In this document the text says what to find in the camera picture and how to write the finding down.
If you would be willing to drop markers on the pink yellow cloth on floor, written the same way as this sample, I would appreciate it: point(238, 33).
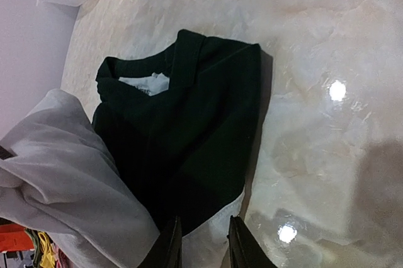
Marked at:
point(23, 247)

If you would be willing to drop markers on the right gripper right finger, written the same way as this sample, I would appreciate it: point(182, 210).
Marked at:
point(244, 250)

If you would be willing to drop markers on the white cloth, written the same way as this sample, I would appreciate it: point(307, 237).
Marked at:
point(172, 137)

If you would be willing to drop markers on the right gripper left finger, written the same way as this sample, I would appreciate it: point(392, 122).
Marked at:
point(169, 245)

